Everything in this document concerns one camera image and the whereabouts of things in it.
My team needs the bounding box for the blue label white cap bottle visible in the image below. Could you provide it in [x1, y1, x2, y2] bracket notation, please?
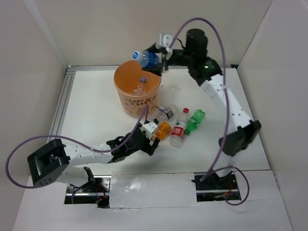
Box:
[132, 51, 160, 68]

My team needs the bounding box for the orange juice bottle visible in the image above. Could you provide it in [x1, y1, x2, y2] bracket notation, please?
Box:
[151, 121, 172, 141]

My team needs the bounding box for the clear bottle blue cap label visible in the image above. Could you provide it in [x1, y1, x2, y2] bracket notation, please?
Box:
[133, 77, 147, 94]

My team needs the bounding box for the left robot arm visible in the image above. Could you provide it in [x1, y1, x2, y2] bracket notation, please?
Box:
[27, 129, 160, 192]

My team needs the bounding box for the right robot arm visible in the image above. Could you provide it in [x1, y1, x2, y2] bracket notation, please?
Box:
[142, 28, 261, 189]

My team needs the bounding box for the orange plastic capybara bin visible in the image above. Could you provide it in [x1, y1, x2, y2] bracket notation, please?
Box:
[114, 60, 161, 118]

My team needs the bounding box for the clear crushed bottle by bin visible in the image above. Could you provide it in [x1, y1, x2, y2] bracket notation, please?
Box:
[161, 82, 180, 107]

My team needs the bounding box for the water bottle red label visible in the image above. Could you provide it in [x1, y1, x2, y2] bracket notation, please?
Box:
[169, 108, 189, 148]

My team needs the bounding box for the clear bottle black label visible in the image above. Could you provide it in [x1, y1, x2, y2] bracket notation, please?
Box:
[153, 104, 179, 125]

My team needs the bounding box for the green soda bottle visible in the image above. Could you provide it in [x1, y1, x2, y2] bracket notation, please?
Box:
[185, 109, 205, 135]

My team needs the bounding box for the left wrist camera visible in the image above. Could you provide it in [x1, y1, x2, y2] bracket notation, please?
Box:
[141, 120, 158, 139]

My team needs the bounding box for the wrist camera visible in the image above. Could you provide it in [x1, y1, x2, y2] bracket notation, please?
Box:
[155, 33, 173, 54]
[141, 120, 158, 139]

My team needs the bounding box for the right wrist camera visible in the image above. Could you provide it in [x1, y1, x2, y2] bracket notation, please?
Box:
[155, 33, 173, 54]

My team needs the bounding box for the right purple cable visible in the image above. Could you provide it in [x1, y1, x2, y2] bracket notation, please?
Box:
[168, 17, 250, 205]

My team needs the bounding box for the purple cable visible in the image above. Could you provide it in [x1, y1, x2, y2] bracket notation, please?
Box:
[168, 17, 250, 205]
[5, 105, 150, 205]

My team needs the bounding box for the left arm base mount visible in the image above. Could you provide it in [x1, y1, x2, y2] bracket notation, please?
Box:
[64, 175, 111, 209]

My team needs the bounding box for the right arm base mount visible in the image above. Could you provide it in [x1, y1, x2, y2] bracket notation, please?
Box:
[192, 172, 241, 202]

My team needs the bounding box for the aluminium frame rail left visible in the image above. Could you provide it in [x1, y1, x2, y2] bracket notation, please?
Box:
[49, 67, 76, 135]

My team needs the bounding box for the aluminium frame rail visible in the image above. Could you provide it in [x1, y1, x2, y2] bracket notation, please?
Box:
[49, 67, 76, 135]
[66, 64, 239, 72]

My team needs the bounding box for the aluminium frame rail back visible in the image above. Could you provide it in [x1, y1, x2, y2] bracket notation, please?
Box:
[66, 64, 239, 72]

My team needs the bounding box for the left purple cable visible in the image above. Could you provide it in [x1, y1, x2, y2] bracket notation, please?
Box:
[5, 105, 150, 205]

